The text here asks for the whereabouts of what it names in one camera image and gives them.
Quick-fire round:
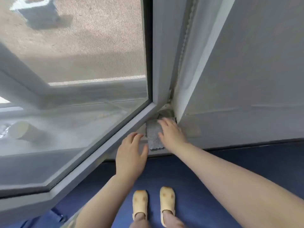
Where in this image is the person's left hand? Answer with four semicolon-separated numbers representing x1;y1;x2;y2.
115;132;149;181

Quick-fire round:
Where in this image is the person's right hand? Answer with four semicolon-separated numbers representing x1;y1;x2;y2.
157;117;190;156

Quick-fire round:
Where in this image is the grey cleaning cloth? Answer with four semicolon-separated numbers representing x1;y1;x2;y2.
145;118;177;151

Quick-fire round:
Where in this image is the person's left forearm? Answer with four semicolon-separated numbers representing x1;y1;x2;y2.
73;174;141;228

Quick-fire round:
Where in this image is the person's right forearm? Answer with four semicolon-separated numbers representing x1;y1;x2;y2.
174;142;304;228

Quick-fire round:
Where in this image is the person's left leg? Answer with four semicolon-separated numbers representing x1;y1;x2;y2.
129;212;150;228

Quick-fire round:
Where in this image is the white open window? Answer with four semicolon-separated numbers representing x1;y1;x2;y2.
0;0;188;228

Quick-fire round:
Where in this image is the grey window sill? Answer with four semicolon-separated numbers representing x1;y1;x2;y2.
104;111;304;162

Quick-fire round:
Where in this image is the cream left slipper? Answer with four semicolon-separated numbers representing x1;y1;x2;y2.
132;190;149;221

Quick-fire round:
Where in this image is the cream slipper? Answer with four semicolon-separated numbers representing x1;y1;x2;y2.
159;186;176;228
132;190;149;221

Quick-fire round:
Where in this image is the cream right slipper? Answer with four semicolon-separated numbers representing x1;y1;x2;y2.
159;186;176;228

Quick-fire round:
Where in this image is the beige paper cup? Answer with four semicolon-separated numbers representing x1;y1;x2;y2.
10;121;46;143

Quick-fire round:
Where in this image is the grey box with white rim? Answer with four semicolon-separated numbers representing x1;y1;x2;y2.
9;0;60;28

